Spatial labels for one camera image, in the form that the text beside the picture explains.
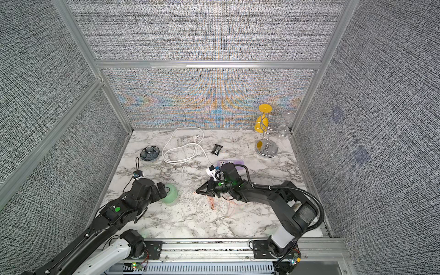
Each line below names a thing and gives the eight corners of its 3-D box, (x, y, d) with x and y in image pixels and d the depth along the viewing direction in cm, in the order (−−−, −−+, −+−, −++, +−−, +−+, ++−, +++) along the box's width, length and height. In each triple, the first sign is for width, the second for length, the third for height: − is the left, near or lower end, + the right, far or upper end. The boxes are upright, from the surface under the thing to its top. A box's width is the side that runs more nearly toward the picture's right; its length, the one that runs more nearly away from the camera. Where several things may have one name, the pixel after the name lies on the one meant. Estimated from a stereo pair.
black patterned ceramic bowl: (140, 158, 107) (137, 152, 103) (154, 148, 112) (152, 143, 108) (147, 165, 104) (144, 160, 100) (162, 154, 109) (159, 149, 105)
